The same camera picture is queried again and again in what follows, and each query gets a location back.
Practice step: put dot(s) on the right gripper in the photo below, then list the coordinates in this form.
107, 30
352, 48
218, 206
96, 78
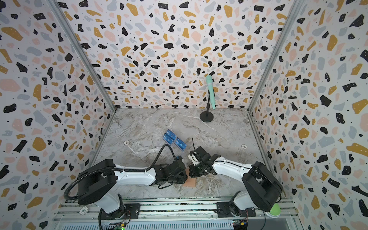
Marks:
194, 169

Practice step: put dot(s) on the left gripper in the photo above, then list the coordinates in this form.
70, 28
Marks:
185, 176

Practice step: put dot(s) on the pink leather card holder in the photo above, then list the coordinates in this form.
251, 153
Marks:
190, 182

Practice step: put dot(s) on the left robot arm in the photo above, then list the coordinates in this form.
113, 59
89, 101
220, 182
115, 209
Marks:
95, 185

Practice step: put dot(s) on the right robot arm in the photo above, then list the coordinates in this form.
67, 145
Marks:
262, 189

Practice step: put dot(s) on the blue card back right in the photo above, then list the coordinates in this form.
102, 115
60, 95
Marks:
180, 144

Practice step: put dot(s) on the blue card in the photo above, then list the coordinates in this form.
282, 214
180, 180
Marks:
180, 144
168, 139
171, 134

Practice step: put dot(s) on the blue card back left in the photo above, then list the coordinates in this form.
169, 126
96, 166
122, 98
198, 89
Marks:
171, 134

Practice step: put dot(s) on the black microphone stand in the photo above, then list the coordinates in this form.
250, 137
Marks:
207, 116

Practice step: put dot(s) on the green push button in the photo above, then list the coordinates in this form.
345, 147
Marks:
275, 211

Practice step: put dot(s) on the mint green microphone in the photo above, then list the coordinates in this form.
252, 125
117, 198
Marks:
212, 100

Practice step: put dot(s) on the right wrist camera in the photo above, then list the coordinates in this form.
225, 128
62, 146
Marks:
192, 158

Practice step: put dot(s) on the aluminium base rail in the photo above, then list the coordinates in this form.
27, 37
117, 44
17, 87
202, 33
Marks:
175, 214

